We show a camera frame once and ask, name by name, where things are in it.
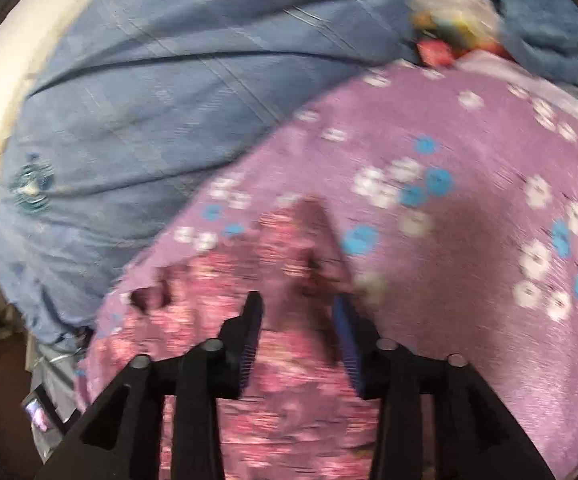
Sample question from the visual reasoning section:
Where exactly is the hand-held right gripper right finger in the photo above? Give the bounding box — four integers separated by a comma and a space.
332, 294, 556, 480

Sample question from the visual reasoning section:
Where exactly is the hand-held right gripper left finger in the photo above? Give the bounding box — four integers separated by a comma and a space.
34, 290, 265, 480

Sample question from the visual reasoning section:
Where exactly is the pink floral cloth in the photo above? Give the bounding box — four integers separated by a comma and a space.
89, 197, 387, 480

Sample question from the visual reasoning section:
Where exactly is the purple flowered bedsheet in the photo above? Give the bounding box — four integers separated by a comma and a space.
75, 52, 578, 480

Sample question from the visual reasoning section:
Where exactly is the light blue star-print cloth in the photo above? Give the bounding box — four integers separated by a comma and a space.
23, 327, 97, 463

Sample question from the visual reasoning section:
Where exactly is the multicoloured crumpled cloth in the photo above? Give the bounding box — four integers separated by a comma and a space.
408, 0, 512, 68

